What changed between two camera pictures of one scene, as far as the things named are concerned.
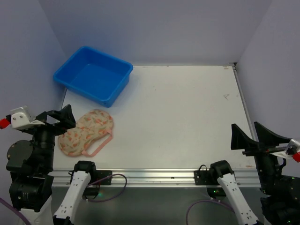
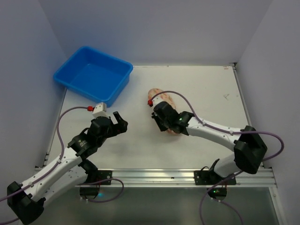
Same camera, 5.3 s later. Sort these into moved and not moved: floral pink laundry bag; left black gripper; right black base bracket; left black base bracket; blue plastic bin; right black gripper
Moved: right black gripper; left black gripper; floral pink laundry bag
Not moved: blue plastic bin; left black base bracket; right black base bracket
